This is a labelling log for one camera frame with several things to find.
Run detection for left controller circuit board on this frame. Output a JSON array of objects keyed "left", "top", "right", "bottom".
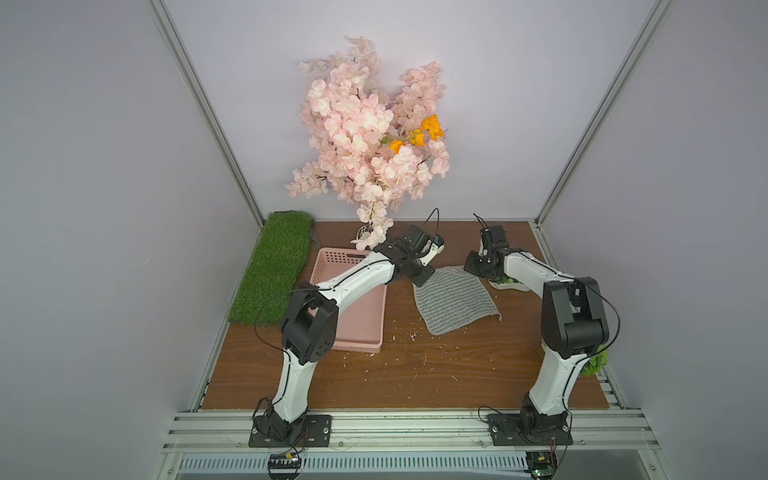
[{"left": 267, "top": 453, "right": 303, "bottom": 480}]

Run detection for pink perforated plastic basket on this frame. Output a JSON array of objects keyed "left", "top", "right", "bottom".
[{"left": 310, "top": 248, "right": 387, "bottom": 354}]

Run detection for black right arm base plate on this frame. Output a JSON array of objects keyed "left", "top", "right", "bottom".
[{"left": 486, "top": 413, "right": 573, "bottom": 447}]

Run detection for grey striped square dishcloth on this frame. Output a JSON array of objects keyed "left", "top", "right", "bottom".
[{"left": 413, "top": 266, "right": 502, "bottom": 336}]

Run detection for green leafy plant wooden pot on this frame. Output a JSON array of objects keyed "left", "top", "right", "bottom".
[{"left": 580, "top": 349, "right": 608, "bottom": 377}]

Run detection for green artificial grass mat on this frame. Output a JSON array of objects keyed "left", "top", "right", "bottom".
[{"left": 228, "top": 211, "right": 314, "bottom": 325}]

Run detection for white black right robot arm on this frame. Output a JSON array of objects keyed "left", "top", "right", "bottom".
[{"left": 465, "top": 225, "right": 610, "bottom": 443}]

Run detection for right controller circuit board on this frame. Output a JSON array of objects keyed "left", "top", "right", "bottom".
[{"left": 525, "top": 451, "right": 558, "bottom": 480}]

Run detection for controller circuit board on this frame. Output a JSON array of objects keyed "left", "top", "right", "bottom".
[
  {"left": 525, "top": 451, "right": 558, "bottom": 480},
  {"left": 267, "top": 453, "right": 303, "bottom": 480}
]

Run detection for pink blossom artificial tree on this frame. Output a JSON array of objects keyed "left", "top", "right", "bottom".
[{"left": 286, "top": 37, "right": 450, "bottom": 250}]

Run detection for succulents in white pot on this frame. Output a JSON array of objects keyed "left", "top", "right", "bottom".
[{"left": 488, "top": 277, "right": 530, "bottom": 292}]

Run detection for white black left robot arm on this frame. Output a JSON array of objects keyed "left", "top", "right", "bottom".
[{"left": 248, "top": 225, "right": 445, "bottom": 448}]

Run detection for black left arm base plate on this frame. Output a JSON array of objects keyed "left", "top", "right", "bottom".
[{"left": 248, "top": 413, "right": 333, "bottom": 448}]

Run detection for aluminium front frame rail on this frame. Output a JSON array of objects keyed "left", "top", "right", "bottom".
[{"left": 150, "top": 408, "right": 675, "bottom": 479}]

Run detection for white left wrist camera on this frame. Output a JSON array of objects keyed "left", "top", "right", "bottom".
[{"left": 418, "top": 235, "right": 445, "bottom": 266}]

